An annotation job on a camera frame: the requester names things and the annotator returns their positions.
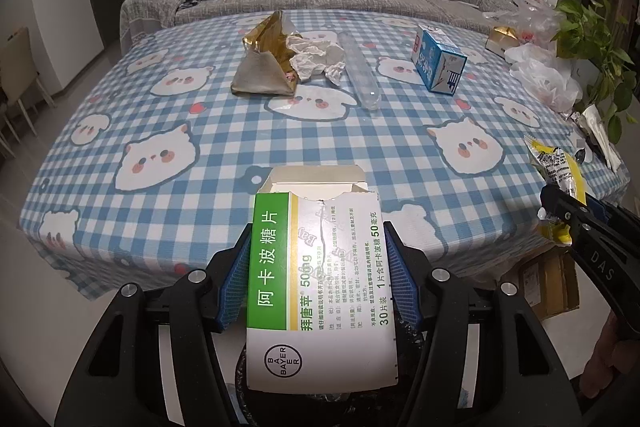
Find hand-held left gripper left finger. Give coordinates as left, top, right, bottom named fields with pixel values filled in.
left=65, top=222, right=253, bottom=427

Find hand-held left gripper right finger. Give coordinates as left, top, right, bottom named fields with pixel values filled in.
left=382, top=219, right=583, bottom=427

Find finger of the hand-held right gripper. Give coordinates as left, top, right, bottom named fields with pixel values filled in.
left=539, top=184, right=593, bottom=238
left=585, top=196, right=640, bottom=230

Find yellow silver foil packet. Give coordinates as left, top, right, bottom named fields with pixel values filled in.
left=524, top=134, right=588, bottom=248

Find white green medicine box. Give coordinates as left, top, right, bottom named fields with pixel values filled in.
left=245, top=164, right=398, bottom=395

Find blue milk carton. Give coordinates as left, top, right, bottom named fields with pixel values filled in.
left=411, top=25, right=468, bottom=94

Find white tissue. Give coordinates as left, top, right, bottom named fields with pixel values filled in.
left=286, top=34, right=347, bottom=85

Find person's right hand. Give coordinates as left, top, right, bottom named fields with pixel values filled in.
left=580, top=309, right=623, bottom=400

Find cardboard box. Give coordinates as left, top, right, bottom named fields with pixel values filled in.
left=517, top=249, right=581, bottom=320

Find white paper napkins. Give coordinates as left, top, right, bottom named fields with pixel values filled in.
left=575, top=104, right=626, bottom=172

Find white plastic bag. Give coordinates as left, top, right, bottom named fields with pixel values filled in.
left=505, top=43, right=583, bottom=112

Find blue checkered tablecloth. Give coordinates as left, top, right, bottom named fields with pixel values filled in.
left=17, top=9, right=631, bottom=303

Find green potted plant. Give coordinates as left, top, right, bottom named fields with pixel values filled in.
left=552, top=0, right=640, bottom=145

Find gold box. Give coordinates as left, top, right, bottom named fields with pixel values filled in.
left=486, top=26, right=526, bottom=56

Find clear plastic tube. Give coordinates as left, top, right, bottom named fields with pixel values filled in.
left=337, top=32, right=383, bottom=112

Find gold foil bag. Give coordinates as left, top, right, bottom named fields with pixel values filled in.
left=231, top=11, right=301, bottom=96

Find beige dining chair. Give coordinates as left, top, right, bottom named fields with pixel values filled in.
left=0, top=27, right=53, bottom=158

